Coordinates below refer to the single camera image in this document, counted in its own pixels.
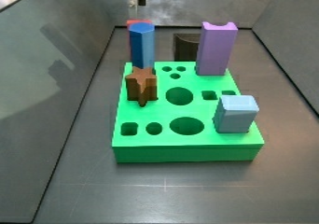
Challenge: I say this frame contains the red square-circle block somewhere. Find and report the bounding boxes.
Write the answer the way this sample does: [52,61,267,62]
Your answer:
[126,20,152,30]

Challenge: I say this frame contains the brown star-shaped peg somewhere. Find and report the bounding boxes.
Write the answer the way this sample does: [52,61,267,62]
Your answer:
[124,67,158,107]

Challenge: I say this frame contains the blue hexagonal prism peg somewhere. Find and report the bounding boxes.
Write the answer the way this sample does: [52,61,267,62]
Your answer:
[128,22,155,69]

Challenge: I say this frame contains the purple notched tall block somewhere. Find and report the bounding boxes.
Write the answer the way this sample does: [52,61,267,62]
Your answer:
[196,21,238,76]

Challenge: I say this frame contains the light blue rectangular block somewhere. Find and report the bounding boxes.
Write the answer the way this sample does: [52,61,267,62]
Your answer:
[214,95,259,133]

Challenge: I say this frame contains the green shape sorter board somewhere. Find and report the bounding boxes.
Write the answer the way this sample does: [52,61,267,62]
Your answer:
[112,62,264,162]

